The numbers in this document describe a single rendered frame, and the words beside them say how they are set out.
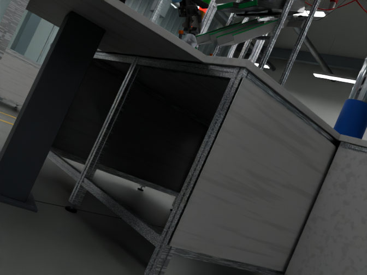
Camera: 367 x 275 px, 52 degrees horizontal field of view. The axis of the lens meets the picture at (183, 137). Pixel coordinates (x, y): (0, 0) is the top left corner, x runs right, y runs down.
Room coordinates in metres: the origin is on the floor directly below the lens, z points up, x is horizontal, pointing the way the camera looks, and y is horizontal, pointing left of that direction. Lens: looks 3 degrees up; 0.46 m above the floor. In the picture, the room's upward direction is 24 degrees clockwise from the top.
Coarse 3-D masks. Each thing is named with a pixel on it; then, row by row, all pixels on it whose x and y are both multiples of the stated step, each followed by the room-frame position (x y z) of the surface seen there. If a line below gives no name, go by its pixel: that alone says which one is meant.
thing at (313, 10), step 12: (240, 0) 1.88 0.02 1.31; (288, 0) 1.64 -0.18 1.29; (312, 12) 1.73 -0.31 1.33; (228, 24) 1.88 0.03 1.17; (276, 24) 1.64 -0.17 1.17; (276, 36) 1.63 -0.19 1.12; (300, 36) 1.74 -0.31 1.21; (216, 48) 1.89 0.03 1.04; (264, 60) 1.63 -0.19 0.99; (288, 60) 1.75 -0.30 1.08; (288, 72) 1.74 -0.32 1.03
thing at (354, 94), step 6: (366, 60) 2.05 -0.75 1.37; (366, 66) 2.03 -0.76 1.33; (360, 72) 2.06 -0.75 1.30; (366, 72) 2.02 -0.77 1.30; (360, 78) 2.04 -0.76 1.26; (366, 78) 2.01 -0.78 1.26; (354, 84) 2.07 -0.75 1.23; (360, 84) 2.02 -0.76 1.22; (366, 84) 2.00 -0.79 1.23; (354, 90) 2.04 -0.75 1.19; (360, 90) 2.01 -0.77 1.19; (366, 90) 2.00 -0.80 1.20; (354, 96) 2.03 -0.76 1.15; (360, 96) 2.01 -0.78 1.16; (366, 96) 2.00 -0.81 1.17; (366, 102) 2.00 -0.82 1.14
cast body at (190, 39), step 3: (192, 33) 2.00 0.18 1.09; (189, 36) 2.00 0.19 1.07; (192, 36) 1.99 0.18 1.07; (195, 36) 2.00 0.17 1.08; (183, 39) 2.01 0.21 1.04; (186, 39) 1.99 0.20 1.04; (189, 39) 1.99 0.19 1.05; (192, 39) 2.00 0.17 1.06; (195, 39) 2.01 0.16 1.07; (186, 42) 1.98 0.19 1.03; (189, 42) 1.99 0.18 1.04; (192, 42) 2.00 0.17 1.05; (195, 42) 2.01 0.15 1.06; (192, 45) 2.01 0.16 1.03; (195, 45) 2.02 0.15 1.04
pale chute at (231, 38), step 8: (256, 24) 1.75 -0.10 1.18; (264, 24) 1.62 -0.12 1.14; (272, 24) 1.64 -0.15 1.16; (232, 32) 1.70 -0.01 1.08; (240, 32) 1.58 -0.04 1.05; (248, 32) 1.60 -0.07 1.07; (256, 32) 1.61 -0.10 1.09; (264, 32) 1.63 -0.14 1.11; (224, 40) 1.70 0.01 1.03; (232, 40) 1.71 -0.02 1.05; (240, 40) 1.59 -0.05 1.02
